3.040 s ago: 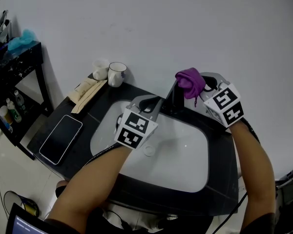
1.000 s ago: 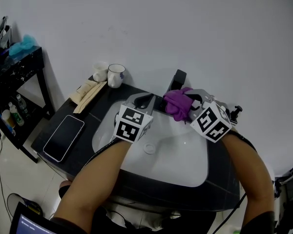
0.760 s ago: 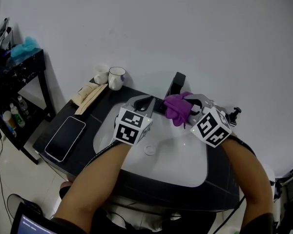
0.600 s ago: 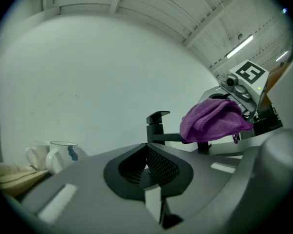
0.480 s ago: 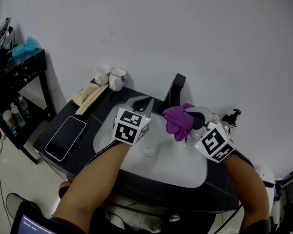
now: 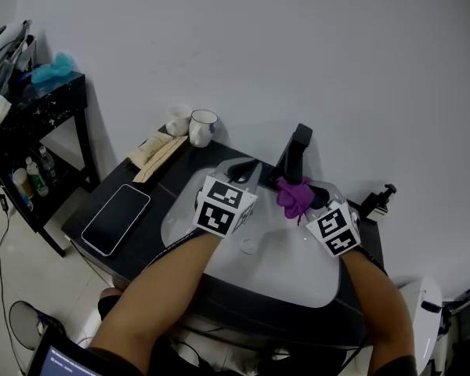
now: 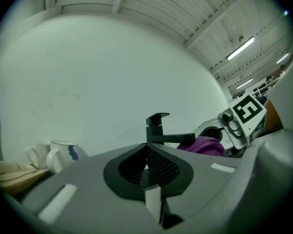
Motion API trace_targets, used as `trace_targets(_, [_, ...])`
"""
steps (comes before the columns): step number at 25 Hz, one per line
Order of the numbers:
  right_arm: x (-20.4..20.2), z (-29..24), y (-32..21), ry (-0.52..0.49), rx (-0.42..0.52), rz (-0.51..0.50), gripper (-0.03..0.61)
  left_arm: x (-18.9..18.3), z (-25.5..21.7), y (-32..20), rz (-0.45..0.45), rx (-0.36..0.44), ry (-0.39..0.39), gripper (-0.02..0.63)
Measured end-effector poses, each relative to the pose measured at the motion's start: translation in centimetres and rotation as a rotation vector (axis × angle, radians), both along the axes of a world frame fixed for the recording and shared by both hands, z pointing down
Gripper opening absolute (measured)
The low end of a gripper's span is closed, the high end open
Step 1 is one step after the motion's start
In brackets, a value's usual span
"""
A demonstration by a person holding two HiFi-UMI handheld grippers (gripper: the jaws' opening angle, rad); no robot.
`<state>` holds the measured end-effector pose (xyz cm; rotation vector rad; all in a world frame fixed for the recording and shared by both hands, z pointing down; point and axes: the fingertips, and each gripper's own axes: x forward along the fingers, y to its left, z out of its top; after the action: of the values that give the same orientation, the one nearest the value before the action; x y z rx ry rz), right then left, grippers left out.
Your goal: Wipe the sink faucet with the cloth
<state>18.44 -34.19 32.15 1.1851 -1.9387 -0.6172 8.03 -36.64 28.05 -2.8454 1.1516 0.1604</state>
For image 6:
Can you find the beige tube packet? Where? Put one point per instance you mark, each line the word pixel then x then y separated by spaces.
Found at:
pixel 147 149

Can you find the black soap dispenser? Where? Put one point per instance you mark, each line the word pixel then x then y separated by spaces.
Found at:
pixel 378 204

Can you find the black marbled side table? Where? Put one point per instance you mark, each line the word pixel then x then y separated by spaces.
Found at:
pixel 43 108

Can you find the black smartphone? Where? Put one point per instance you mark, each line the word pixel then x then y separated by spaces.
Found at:
pixel 115 219

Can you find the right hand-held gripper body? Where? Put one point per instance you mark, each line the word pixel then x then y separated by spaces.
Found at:
pixel 337 229

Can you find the black vanity cabinet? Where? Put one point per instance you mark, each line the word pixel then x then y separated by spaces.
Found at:
pixel 156 218

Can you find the green label bottle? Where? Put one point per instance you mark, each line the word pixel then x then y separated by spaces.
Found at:
pixel 38 178

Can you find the round sink drain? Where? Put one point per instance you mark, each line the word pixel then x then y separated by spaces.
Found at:
pixel 249 246

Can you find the black faucet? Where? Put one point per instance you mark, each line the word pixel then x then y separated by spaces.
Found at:
pixel 293 155

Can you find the clear plastic bottle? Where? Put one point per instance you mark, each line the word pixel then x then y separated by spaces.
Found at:
pixel 49 167

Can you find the white sink basin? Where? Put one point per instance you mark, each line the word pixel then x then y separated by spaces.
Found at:
pixel 282 265

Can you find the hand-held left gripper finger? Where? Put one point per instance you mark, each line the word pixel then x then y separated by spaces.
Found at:
pixel 256 182
pixel 223 168

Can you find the white toilet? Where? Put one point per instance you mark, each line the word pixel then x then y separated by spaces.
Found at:
pixel 423 327

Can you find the white round jar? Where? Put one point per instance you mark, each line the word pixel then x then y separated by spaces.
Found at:
pixel 21 182

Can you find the person's left forearm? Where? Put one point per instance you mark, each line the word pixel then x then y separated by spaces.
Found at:
pixel 156 300

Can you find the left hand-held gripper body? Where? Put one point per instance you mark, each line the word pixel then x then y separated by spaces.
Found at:
pixel 223 214

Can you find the black laptop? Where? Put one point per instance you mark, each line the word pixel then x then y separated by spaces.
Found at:
pixel 62 360

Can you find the black stand frame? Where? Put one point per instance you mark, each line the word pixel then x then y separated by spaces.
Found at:
pixel 468 327

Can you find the person's right forearm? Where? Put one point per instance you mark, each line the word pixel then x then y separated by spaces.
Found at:
pixel 380 312

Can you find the blue flat packet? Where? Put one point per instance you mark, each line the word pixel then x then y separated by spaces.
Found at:
pixel 23 202

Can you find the white mug with blue print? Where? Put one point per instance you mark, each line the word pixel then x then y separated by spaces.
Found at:
pixel 201 129

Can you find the black power adapter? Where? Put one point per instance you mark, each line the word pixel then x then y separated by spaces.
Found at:
pixel 3 203

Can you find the person's dark clothing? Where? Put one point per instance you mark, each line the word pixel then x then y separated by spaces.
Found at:
pixel 227 362

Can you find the round grey bin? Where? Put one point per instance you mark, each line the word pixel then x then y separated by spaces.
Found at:
pixel 25 323

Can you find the purple cloth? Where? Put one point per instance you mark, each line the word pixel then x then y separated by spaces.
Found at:
pixel 293 198

